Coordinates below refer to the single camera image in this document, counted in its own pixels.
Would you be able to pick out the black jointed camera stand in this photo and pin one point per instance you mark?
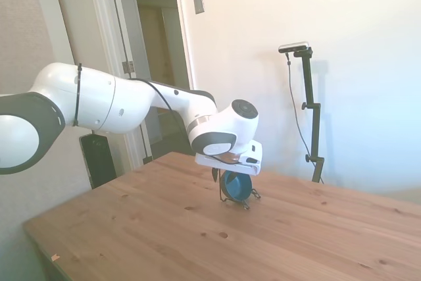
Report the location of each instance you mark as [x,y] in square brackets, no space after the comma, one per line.
[316,129]

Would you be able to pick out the black tower box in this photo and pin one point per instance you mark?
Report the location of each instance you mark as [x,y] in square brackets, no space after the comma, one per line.
[98,162]

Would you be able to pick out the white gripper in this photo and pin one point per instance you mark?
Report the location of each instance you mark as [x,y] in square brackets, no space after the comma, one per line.
[223,166]

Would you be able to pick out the grey exterior camera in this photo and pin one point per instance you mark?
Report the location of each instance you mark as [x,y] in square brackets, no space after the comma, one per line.
[294,46]

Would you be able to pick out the white door frame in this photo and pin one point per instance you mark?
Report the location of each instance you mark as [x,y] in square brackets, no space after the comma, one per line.
[98,14]

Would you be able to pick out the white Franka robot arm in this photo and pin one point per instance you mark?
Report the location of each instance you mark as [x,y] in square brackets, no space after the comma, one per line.
[98,103]

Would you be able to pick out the dark blue bowl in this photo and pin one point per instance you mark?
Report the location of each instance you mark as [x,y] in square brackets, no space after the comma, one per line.
[240,190]

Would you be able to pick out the grey door leaf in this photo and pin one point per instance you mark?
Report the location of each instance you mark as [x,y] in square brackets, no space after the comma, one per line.
[126,14]

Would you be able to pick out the grey wall switch plate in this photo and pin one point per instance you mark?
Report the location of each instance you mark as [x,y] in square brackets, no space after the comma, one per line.
[199,2]

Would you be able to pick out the metal door hinge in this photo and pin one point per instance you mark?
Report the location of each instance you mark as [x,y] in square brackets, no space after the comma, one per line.
[128,66]

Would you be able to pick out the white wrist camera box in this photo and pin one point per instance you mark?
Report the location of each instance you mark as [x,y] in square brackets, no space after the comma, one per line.
[255,154]

